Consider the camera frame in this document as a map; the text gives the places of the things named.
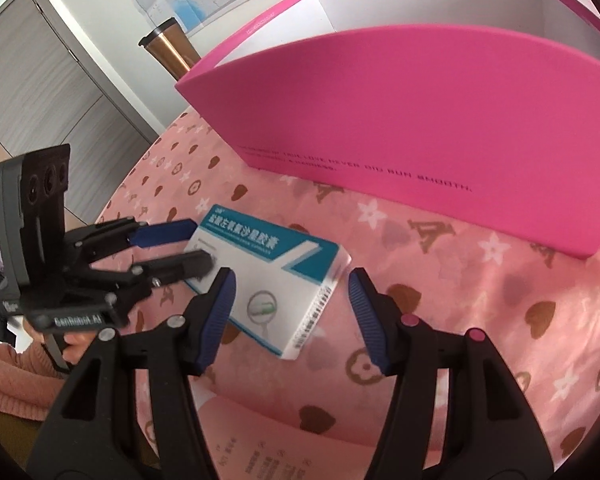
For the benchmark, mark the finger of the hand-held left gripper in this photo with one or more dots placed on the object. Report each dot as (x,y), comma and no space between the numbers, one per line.
(180,267)
(165,232)

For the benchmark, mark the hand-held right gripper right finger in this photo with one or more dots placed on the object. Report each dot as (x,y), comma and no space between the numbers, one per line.
(367,320)

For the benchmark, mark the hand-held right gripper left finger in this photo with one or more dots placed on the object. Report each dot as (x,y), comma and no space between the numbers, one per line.
(215,320)

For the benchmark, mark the blue and white medicine box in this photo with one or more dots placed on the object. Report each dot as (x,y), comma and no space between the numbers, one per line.
(280,280)

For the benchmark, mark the pink cardboard box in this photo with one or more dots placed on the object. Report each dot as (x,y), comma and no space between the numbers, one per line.
(405,110)

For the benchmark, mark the person's left forearm pink sleeve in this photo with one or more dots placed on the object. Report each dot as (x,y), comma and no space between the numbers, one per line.
(15,380)

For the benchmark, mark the person's left hand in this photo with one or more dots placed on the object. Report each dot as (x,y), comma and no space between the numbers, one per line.
(80,347)

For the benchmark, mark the pink printed blanket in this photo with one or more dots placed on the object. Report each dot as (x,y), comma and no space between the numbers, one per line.
(480,320)

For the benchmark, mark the grey wardrobe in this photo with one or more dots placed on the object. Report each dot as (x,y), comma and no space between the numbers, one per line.
(55,85)

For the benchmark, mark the copper and black travel mug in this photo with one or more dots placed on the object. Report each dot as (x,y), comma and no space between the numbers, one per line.
(169,52)

